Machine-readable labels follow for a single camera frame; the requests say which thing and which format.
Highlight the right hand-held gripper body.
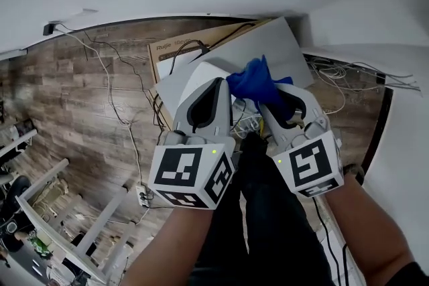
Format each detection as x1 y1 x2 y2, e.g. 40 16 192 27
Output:
272 116 347 199

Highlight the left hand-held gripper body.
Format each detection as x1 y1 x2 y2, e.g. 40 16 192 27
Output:
147 129 237 211

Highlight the blue cloth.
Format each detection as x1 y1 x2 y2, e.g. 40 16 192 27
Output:
226 54 296 121

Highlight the person's right forearm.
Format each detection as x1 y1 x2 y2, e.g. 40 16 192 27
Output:
323 173 416 286

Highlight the person's left forearm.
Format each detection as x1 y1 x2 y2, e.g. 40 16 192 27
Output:
120 204 215 286

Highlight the white power strip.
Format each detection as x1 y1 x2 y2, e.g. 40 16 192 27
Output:
135 184 151 208

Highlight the person's black clothing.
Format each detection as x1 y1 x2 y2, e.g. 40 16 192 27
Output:
192 132 429 286

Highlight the flat grey network device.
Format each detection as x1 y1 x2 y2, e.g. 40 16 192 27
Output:
154 15 315 131

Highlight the brown cardboard box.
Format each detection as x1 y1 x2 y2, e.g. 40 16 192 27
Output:
147 19 272 131

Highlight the white table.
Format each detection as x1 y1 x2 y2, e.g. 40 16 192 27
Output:
15 157 138 286
0 129 38 158

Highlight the beige bag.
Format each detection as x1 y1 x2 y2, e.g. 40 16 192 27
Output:
29 176 72 214

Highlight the green packet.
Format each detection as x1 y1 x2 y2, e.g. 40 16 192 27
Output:
29 231 51 251

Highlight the clear plastic bag of cables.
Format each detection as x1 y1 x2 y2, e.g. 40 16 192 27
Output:
231 98 267 140

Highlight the bundle of grey network cables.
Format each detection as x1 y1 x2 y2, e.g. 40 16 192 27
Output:
306 55 423 115

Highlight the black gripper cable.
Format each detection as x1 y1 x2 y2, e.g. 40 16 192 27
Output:
311 197 351 286

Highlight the long white cable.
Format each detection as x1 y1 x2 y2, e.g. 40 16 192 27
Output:
55 28 143 188

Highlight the thin black floor cable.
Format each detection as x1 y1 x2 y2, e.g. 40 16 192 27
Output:
58 22 175 131

